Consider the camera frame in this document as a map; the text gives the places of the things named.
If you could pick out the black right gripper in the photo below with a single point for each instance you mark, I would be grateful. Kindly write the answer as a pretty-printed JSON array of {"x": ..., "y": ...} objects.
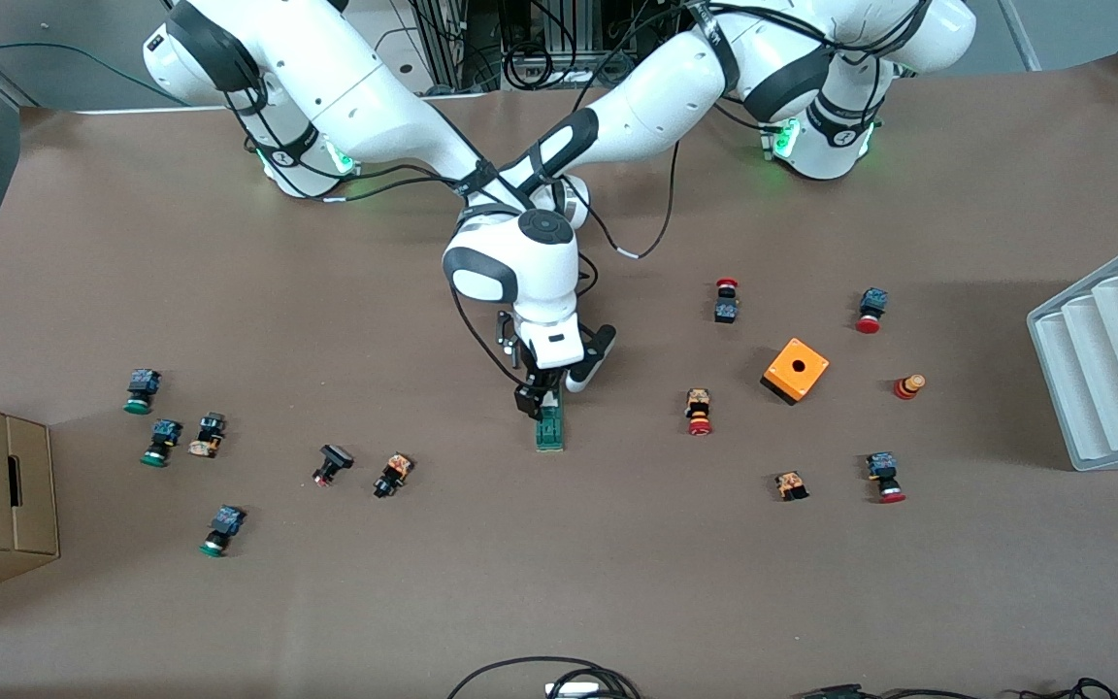
[{"x": 537, "y": 382}]

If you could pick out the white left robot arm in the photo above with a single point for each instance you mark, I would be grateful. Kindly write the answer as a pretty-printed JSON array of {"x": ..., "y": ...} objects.
[{"x": 675, "y": 87}]

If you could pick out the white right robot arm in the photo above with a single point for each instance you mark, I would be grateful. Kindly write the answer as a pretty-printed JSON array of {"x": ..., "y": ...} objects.
[{"x": 365, "y": 97}]

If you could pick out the red mushroom button orange block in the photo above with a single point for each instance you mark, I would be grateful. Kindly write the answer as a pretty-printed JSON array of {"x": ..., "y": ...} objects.
[{"x": 698, "y": 403}]

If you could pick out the red button black block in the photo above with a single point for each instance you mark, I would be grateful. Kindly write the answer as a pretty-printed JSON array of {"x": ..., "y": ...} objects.
[{"x": 726, "y": 311}]

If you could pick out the black square push button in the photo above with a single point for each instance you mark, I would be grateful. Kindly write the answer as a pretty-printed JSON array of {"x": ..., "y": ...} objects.
[{"x": 336, "y": 456}]

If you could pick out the small orange contact block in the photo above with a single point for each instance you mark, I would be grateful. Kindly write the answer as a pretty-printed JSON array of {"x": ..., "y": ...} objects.
[{"x": 792, "y": 483}]

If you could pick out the dark equipment rack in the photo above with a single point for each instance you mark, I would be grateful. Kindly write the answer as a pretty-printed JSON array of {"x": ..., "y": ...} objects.
[{"x": 530, "y": 39}]

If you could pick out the white plug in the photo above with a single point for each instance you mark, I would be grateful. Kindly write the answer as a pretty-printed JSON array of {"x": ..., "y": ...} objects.
[{"x": 574, "y": 690}]

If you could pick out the green mushroom push button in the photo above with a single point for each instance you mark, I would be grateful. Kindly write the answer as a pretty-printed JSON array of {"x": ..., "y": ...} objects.
[
  {"x": 142, "y": 386},
  {"x": 225, "y": 524},
  {"x": 163, "y": 437}
]

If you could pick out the red mushroom button blue block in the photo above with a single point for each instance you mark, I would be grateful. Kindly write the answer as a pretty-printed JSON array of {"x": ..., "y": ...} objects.
[
  {"x": 873, "y": 301},
  {"x": 881, "y": 466}
]

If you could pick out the red yellow button head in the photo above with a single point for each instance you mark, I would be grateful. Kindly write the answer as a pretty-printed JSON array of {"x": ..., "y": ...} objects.
[{"x": 908, "y": 387}]

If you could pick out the grey ridged tray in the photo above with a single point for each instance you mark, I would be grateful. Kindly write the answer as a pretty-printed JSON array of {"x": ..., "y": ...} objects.
[{"x": 1102, "y": 359}]

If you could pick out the black selector switch orange block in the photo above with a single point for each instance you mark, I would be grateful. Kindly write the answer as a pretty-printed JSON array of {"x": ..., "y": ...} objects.
[
  {"x": 210, "y": 432},
  {"x": 394, "y": 473}
]

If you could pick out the orange button enclosure box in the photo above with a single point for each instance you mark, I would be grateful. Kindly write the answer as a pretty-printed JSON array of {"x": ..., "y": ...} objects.
[{"x": 782, "y": 379}]

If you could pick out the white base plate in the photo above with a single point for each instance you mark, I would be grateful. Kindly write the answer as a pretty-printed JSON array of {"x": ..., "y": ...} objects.
[{"x": 394, "y": 39}]

